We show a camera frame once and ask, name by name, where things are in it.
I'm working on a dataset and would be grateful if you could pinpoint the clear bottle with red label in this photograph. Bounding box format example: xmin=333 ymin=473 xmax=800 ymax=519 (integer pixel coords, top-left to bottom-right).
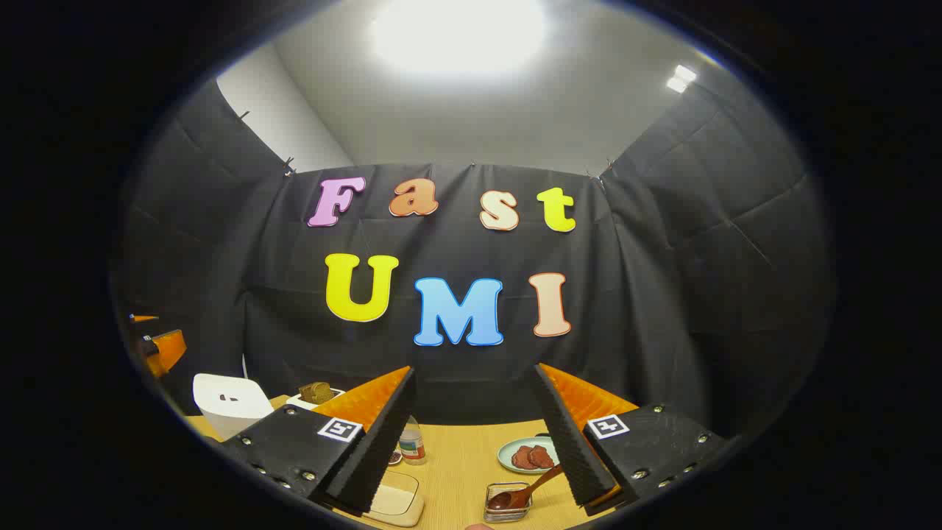
xmin=398 ymin=416 xmax=428 ymax=466

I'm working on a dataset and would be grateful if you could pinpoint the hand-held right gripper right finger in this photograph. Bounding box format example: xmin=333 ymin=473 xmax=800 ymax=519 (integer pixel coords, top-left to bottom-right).
xmin=531 ymin=362 xmax=729 ymax=510

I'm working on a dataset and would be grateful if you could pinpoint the white toaster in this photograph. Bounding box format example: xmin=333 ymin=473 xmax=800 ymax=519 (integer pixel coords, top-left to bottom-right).
xmin=286 ymin=383 xmax=345 ymax=411

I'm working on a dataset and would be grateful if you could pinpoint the pale green plate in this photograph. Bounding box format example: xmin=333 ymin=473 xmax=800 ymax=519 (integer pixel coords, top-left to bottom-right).
xmin=497 ymin=436 xmax=560 ymax=474

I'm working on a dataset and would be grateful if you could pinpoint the metal wire chopstick holder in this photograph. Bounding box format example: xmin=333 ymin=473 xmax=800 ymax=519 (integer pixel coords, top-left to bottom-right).
xmin=484 ymin=482 xmax=534 ymax=523

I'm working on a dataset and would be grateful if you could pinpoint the beige square tray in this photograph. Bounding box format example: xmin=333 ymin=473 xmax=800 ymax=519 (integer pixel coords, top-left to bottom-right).
xmin=366 ymin=471 xmax=425 ymax=527

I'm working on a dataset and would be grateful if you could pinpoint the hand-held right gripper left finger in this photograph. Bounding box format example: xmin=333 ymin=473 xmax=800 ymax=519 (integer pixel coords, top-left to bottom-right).
xmin=219 ymin=366 xmax=417 ymax=516

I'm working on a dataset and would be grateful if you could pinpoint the white rice cooker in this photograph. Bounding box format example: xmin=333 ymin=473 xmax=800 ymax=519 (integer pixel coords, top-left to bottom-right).
xmin=193 ymin=373 xmax=275 ymax=440

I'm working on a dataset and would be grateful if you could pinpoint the brown wooden spoon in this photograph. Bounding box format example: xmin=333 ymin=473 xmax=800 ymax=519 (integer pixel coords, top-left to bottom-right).
xmin=487 ymin=464 xmax=564 ymax=512

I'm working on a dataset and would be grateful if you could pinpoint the large ceiling light panel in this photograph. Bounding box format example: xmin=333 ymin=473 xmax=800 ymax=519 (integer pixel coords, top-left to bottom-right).
xmin=368 ymin=0 xmax=549 ymax=74

